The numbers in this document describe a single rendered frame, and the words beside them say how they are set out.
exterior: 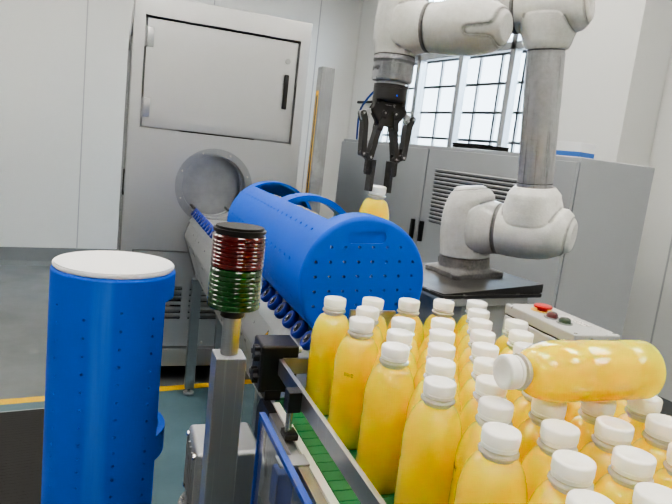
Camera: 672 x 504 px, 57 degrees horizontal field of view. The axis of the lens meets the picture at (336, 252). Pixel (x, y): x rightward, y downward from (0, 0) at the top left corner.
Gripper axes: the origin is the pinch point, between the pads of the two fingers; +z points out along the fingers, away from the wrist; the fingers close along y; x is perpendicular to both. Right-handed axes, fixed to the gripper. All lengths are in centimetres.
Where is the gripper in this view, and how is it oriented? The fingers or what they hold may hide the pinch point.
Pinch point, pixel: (379, 176)
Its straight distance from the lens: 139.3
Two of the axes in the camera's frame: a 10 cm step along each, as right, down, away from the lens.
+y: -9.4, -0.6, -3.5
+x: 3.3, 1.9, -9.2
